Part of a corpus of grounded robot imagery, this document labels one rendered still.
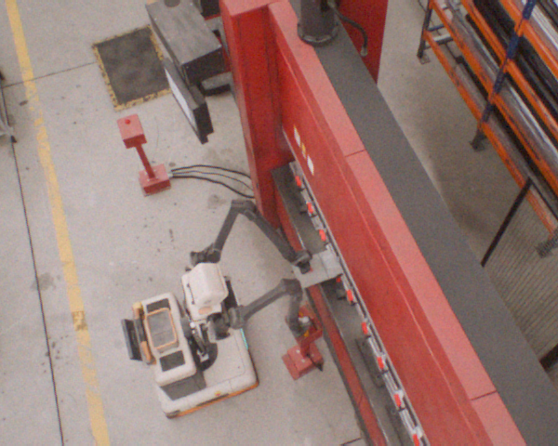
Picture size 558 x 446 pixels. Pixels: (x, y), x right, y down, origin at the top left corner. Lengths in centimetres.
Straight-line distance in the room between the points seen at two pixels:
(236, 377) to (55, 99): 322
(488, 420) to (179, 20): 259
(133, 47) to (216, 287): 351
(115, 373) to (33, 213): 160
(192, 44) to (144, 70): 265
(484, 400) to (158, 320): 219
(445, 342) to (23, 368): 350
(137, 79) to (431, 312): 438
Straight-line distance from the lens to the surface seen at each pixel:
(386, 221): 250
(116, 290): 509
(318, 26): 297
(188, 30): 368
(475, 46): 521
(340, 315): 384
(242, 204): 341
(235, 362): 441
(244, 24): 326
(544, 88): 463
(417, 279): 241
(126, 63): 632
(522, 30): 458
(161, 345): 385
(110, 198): 549
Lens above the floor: 450
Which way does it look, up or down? 62 degrees down
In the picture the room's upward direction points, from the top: 7 degrees counter-clockwise
